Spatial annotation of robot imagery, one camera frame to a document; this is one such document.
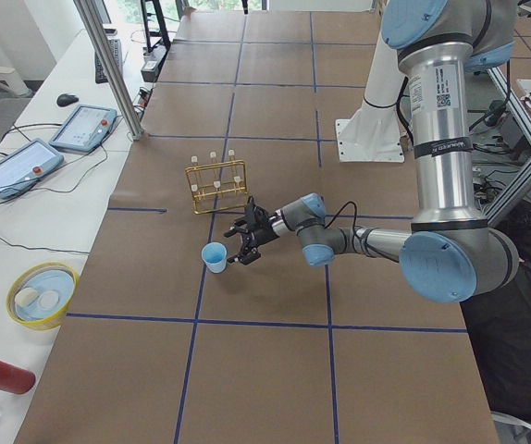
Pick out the gold wire cup holder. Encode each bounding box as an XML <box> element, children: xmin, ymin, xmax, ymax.
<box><xmin>185</xmin><ymin>149</ymin><xmax>249</xmax><ymax>215</ymax></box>

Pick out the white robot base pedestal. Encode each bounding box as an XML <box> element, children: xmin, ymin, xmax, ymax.
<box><xmin>336</xmin><ymin>38</ymin><xmax>405</xmax><ymax>163</ymax></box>

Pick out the teach pendant tablet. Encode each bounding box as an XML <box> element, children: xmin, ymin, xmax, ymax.
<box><xmin>0</xmin><ymin>139</ymin><xmax>64</xmax><ymax>200</ymax></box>
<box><xmin>49</xmin><ymin>105</ymin><xmax>117</xmax><ymax>154</ymax></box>

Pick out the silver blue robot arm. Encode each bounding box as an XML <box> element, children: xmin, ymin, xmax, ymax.
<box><xmin>229</xmin><ymin>1</ymin><xmax>519</xmax><ymax>303</ymax></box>

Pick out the black keyboard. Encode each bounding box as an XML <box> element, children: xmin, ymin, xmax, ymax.
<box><xmin>93</xmin><ymin>38</ymin><xmax>124</xmax><ymax>85</ymax></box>

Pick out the far teach pendant tablet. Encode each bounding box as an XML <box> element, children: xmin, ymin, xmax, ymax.
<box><xmin>49</xmin><ymin>105</ymin><xmax>117</xmax><ymax>154</ymax></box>

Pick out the seated person in black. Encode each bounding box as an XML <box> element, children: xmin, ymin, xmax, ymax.
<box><xmin>461</xmin><ymin>261</ymin><xmax>531</xmax><ymax>422</ymax></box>

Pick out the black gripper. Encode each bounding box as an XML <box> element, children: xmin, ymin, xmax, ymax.
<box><xmin>223</xmin><ymin>196</ymin><xmax>278</xmax><ymax>265</ymax></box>

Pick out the black power strip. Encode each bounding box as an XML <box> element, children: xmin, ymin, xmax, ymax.
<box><xmin>141</xmin><ymin>44</ymin><xmax>167</xmax><ymax>83</ymax></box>

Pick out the light blue plastic cup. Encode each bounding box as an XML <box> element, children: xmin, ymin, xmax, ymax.
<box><xmin>201</xmin><ymin>242</ymin><xmax>228</xmax><ymax>274</ymax></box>

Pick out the near teach pendant tablet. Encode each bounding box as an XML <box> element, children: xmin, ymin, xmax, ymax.
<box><xmin>0</xmin><ymin>139</ymin><xmax>64</xmax><ymax>200</ymax></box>

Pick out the aluminium frame post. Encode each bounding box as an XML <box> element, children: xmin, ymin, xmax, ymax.
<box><xmin>73</xmin><ymin>0</ymin><xmax>143</xmax><ymax>141</ymax></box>

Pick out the black computer mouse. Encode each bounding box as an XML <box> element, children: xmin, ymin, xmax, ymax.
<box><xmin>56</xmin><ymin>93</ymin><xmax>79</xmax><ymax>107</ymax></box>

